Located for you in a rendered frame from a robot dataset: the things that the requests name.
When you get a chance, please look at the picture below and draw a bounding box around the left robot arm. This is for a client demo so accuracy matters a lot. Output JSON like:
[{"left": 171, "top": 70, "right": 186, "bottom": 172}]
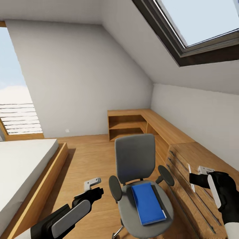
[{"left": 14, "top": 178, "right": 104, "bottom": 239}]

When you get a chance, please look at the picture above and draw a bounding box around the folder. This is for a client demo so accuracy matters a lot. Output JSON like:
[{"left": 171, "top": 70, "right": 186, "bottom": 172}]
[{"left": 131, "top": 183, "right": 167, "bottom": 226}]

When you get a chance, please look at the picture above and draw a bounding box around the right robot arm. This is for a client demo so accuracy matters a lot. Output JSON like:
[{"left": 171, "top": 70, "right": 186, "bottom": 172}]
[{"left": 189, "top": 166, "right": 239, "bottom": 239}]

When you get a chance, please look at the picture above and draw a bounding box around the swivel chair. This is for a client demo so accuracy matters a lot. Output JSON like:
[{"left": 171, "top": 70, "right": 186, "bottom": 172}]
[{"left": 109, "top": 134, "right": 175, "bottom": 239}]

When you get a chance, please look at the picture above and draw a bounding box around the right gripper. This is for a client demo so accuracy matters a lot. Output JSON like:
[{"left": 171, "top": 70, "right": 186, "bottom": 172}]
[{"left": 189, "top": 173, "right": 208, "bottom": 188}]

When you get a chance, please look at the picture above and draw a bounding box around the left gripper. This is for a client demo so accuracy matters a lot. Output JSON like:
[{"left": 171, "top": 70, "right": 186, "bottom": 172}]
[{"left": 88, "top": 187, "right": 104, "bottom": 201}]

